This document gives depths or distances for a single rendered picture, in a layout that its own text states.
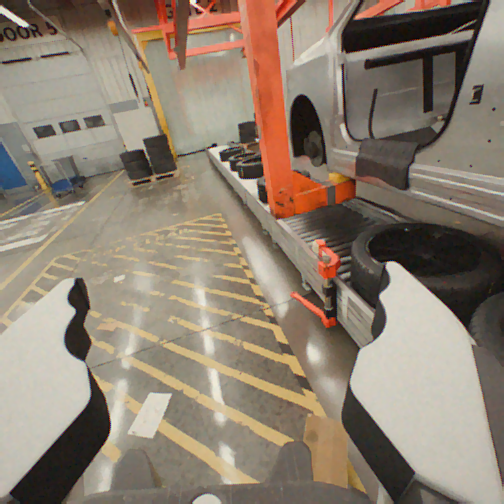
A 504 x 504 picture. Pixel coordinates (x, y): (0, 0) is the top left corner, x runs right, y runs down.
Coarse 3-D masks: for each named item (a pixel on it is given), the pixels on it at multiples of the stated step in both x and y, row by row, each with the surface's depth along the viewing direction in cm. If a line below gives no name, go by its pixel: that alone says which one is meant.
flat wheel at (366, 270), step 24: (360, 240) 149; (384, 240) 151; (408, 240) 155; (432, 240) 140; (456, 240) 136; (480, 240) 129; (360, 264) 130; (408, 264) 129; (432, 264) 129; (456, 264) 139; (480, 264) 114; (360, 288) 136; (432, 288) 107; (456, 288) 105; (480, 288) 105; (456, 312) 111
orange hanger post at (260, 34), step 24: (240, 0) 137; (264, 0) 132; (264, 24) 137; (264, 48) 142; (264, 72) 147; (264, 96) 152; (264, 120) 159; (264, 144) 168; (288, 144) 169; (264, 168) 184; (288, 168) 176; (288, 192) 184; (288, 216) 193
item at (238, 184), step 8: (232, 144) 825; (208, 152) 798; (216, 152) 791; (216, 160) 616; (224, 168) 506; (224, 176) 541; (232, 176) 421; (232, 184) 448; (240, 184) 363; (248, 184) 397; (256, 184) 385; (240, 192) 383; (256, 192) 354
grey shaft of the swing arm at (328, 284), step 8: (328, 256) 133; (328, 264) 133; (328, 280) 138; (328, 288) 140; (336, 288) 139; (328, 296) 143; (336, 296) 142; (328, 304) 147; (336, 304) 145; (328, 312) 149; (336, 312) 148; (336, 320) 151
